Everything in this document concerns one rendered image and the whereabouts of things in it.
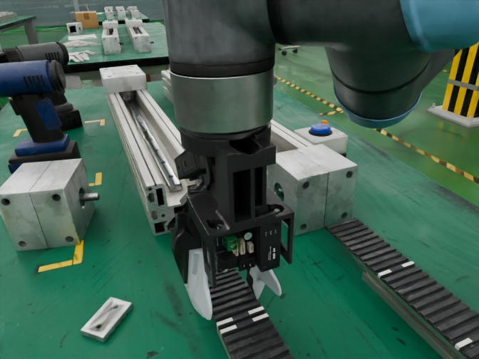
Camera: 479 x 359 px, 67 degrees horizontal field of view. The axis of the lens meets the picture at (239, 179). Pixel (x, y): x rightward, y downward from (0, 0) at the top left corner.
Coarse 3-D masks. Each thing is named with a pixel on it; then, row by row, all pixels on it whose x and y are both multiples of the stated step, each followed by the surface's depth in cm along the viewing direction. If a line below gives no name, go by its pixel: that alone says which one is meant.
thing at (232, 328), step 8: (248, 312) 36; (256, 312) 36; (264, 312) 37; (224, 320) 36; (232, 320) 36; (240, 320) 36; (248, 320) 35; (256, 320) 35; (264, 320) 36; (224, 328) 35; (232, 328) 35; (240, 328) 35; (224, 336) 34
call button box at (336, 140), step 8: (304, 128) 75; (304, 136) 72; (312, 136) 71; (320, 136) 71; (328, 136) 71; (336, 136) 71; (344, 136) 71; (312, 144) 69; (328, 144) 70; (336, 144) 71; (344, 144) 72; (344, 152) 73
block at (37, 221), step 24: (24, 168) 54; (48, 168) 54; (72, 168) 54; (0, 192) 48; (24, 192) 48; (48, 192) 48; (72, 192) 51; (24, 216) 49; (48, 216) 50; (72, 216) 51; (24, 240) 51; (48, 240) 52; (72, 240) 53
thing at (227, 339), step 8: (248, 328) 35; (256, 328) 34; (264, 328) 35; (272, 328) 35; (232, 336) 34; (240, 336) 34; (248, 336) 34; (256, 336) 34; (264, 336) 34; (272, 336) 34; (232, 344) 33; (240, 344) 33; (248, 344) 33; (256, 344) 33; (232, 352) 33
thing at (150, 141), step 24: (144, 96) 93; (120, 120) 76; (144, 120) 84; (168, 120) 75; (144, 144) 65; (168, 144) 68; (144, 168) 55; (168, 168) 61; (144, 192) 53; (168, 192) 56; (168, 216) 54
